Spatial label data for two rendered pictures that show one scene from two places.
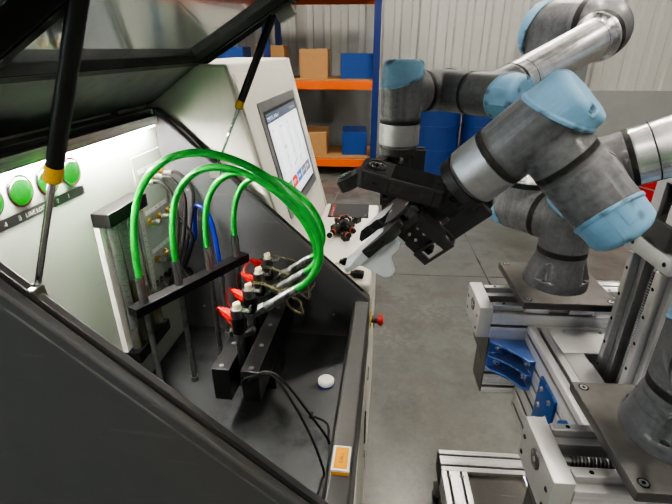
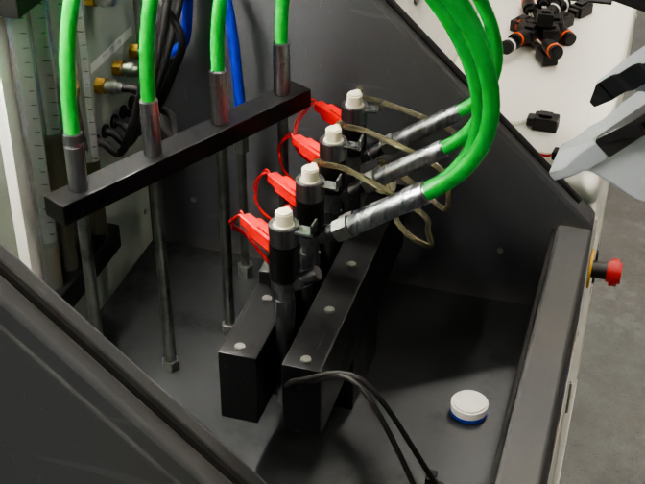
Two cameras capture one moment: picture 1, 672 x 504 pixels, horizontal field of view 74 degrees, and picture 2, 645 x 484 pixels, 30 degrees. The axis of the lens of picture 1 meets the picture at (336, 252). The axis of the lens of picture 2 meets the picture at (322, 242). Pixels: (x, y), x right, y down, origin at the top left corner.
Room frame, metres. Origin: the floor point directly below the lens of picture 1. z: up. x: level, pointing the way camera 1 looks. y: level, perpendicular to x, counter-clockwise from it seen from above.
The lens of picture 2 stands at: (-0.10, 0.02, 1.68)
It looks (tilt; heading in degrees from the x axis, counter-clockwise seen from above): 34 degrees down; 9
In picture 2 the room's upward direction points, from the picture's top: straight up
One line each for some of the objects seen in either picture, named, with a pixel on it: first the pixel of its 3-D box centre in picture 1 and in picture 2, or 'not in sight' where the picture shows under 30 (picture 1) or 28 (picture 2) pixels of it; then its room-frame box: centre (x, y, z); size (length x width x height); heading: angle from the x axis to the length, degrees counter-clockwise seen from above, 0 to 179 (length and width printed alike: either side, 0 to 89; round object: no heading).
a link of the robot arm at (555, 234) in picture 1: (565, 219); not in sight; (1.01, -0.56, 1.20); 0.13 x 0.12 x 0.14; 35
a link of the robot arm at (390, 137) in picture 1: (399, 135); not in sight; (0.86, -0.12, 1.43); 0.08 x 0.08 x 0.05
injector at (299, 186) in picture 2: (256, 329); (320, 271); (0.86, 0.18, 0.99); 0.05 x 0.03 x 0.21; 83
